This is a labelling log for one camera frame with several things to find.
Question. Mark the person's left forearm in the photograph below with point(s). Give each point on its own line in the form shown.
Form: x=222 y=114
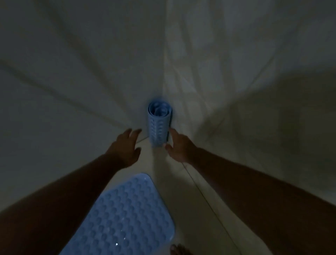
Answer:
x=52 y=207

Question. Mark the person's right forearm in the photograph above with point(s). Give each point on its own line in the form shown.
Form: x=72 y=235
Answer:
x=262 y=205

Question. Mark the person's right hand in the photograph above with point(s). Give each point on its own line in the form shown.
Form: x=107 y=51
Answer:
x=182 y=149

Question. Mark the blue bath mat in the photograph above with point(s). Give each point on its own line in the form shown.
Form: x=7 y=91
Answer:
x=126 y=215
x=157 y=126

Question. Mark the person's left hand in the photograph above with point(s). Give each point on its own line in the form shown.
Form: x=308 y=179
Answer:
x=123 y=152

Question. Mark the person's bare foot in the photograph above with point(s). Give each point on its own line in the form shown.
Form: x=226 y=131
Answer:
x=179 y=250

